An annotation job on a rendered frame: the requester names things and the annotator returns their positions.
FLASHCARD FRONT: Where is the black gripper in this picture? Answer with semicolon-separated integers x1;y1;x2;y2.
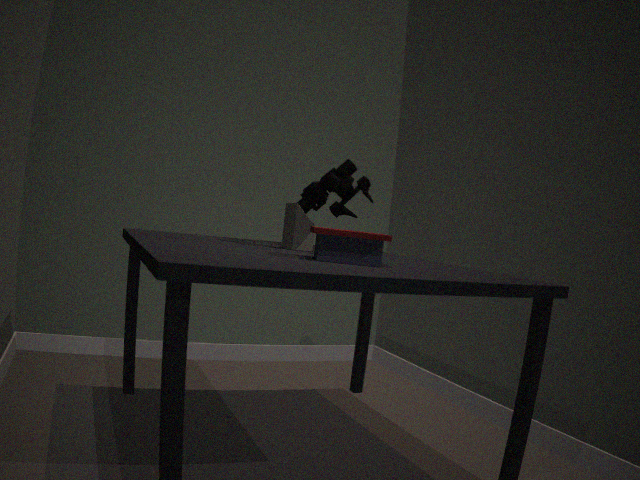
329;177;374;218

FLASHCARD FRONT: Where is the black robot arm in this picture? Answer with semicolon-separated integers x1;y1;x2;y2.
297;159;358;214

